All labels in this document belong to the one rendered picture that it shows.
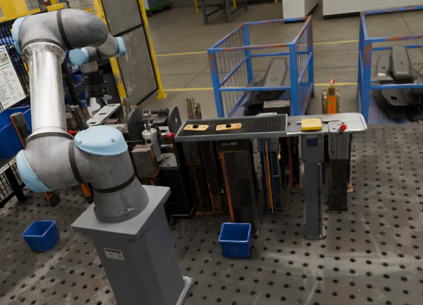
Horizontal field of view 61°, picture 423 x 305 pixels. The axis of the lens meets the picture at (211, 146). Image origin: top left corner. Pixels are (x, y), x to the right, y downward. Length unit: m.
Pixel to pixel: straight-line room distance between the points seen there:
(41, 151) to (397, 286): 1.09
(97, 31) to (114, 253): 0.66
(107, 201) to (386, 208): 1.08
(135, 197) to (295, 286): 0.61
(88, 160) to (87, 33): 0.41
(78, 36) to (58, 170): 0.42
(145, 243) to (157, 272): 0.12
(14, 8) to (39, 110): 1.40
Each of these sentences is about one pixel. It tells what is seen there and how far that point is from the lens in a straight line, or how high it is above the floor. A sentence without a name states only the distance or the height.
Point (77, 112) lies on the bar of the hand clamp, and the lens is 1.61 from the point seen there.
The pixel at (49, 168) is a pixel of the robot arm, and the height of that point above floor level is 1.28.
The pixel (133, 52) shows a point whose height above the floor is 0.77.
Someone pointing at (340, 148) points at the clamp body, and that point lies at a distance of 1.39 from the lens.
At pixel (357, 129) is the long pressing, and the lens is 1.50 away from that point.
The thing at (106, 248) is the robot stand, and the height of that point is 1.02.
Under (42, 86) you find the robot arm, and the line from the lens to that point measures 1.07.
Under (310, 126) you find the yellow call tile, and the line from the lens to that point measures 1.17.
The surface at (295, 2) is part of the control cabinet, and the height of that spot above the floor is 0.47.
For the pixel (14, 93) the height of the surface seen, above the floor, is 1.20.
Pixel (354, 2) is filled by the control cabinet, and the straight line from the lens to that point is 9.18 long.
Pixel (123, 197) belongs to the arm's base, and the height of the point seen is 1.16.
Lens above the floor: 1.67
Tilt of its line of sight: 27 degrees down
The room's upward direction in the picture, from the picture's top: 10 degrees counter-clockwise
